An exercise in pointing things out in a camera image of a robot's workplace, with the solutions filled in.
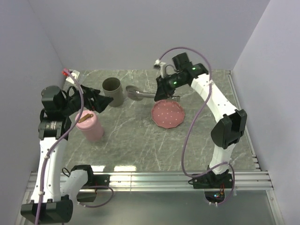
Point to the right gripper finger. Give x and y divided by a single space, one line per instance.
174 98
160 94

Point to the pink round lid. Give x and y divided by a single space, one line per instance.
84 120

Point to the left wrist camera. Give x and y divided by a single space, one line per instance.
75 74

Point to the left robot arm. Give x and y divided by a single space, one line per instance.
52 202

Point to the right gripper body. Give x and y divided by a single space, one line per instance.
169 84

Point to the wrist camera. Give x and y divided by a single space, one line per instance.
75 74
161 66

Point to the pink polka dot plate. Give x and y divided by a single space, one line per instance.
167 114

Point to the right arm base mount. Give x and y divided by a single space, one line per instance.
218 188

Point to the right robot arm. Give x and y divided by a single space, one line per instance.
230 121

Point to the metal tongs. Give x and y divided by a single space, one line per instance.
146 95

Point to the grey round lid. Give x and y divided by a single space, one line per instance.
133 93

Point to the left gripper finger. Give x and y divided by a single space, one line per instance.
87 91
99 103

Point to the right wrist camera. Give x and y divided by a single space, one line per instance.
161 66

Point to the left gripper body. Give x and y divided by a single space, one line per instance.
73 101

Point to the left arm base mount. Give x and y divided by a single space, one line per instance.
89 191

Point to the pink cylindrical container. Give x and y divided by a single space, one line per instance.
91 129

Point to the grey cylindrical container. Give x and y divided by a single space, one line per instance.
112 88

